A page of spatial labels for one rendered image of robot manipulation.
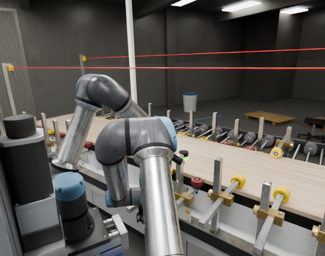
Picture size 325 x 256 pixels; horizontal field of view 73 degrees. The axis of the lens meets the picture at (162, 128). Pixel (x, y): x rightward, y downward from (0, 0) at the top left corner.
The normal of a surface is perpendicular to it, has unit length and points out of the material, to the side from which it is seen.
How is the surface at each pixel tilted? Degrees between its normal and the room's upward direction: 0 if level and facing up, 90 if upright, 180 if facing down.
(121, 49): 90
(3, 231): 90
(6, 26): 90
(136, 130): 53
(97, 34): 90
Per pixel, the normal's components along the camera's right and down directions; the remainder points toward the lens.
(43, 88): 0.48, 0.25
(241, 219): -0.61, 0.25
